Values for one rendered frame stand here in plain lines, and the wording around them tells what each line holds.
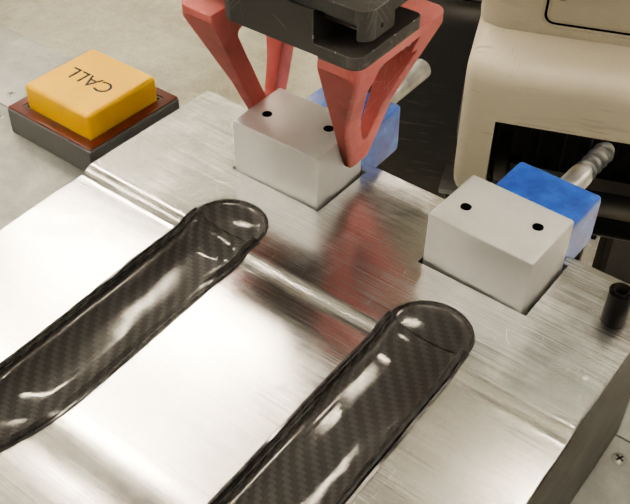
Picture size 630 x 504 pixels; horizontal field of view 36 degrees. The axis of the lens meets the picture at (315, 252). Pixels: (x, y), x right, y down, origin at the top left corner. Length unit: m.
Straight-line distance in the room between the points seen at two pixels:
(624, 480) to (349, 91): 0.22
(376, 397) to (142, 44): 2.04
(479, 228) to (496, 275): 0.02
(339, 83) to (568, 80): 0.38
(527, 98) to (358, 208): 0.33
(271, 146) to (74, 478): 0.18
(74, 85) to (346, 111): 0.28
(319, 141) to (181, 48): 1.92
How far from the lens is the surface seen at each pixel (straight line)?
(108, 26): 2.47
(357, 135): 0.43
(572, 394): 0.38
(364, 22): 0.37
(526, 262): 0.39
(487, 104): 0.77
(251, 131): 0.45
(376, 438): 0.37
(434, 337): 0.40
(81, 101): 0.63
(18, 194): 0.62
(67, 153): 0.63
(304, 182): 0.44
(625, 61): 0.77
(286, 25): 0.39
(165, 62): 2.30
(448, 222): 0.40
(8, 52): 0.77
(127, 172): 0.47
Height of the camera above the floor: 1.17
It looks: 42 degrees down
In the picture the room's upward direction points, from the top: 1 degrees clockwise
